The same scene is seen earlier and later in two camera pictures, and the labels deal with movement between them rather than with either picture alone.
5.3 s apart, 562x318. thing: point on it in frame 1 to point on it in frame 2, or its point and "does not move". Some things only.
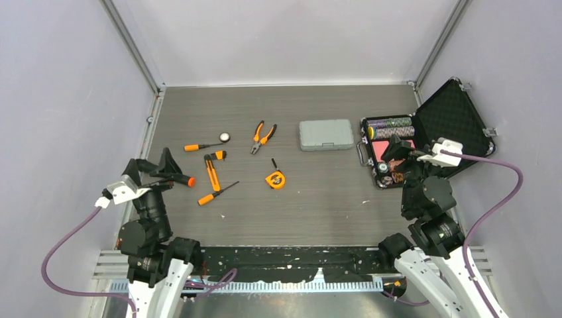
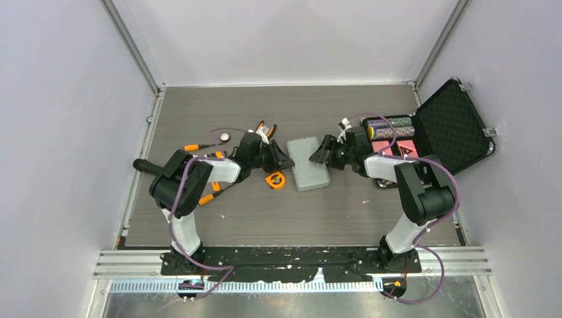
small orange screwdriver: [196, 147] does not move
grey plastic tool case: [329, 134] to [309, 175]
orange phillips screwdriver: [209, 198] does not move
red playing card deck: [379, 146] does not move
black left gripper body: [158, 184] to [264, 156]
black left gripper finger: [167, 163] to [281, 160]
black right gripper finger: [398, 149] to [323, 153]
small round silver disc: [224, 137] does not move
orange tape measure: [276, 180] does not move
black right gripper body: [413, 169] to [342, 156]
